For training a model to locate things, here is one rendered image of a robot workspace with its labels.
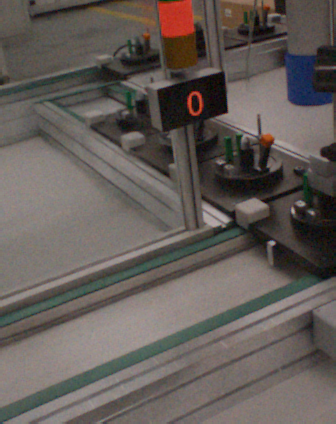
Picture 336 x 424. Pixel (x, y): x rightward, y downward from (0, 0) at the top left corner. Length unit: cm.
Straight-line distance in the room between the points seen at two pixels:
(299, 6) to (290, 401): 130
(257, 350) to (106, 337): 24
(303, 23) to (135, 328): 122
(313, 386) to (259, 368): 8
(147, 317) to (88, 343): 10
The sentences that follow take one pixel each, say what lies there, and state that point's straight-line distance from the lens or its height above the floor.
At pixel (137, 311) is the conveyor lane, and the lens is 109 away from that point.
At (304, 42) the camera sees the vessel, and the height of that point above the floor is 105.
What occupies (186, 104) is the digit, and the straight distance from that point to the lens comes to 107.
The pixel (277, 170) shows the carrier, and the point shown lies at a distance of 134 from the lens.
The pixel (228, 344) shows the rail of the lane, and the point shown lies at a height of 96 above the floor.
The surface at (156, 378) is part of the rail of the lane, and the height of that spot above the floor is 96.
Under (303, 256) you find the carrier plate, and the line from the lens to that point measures 108.
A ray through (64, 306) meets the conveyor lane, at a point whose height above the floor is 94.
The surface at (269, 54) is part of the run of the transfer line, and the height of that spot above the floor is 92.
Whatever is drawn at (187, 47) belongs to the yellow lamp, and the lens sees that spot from 106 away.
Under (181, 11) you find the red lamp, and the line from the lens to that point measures 104.
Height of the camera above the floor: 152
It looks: 25 degrees down
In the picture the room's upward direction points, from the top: 8 degrees counter-clockwise
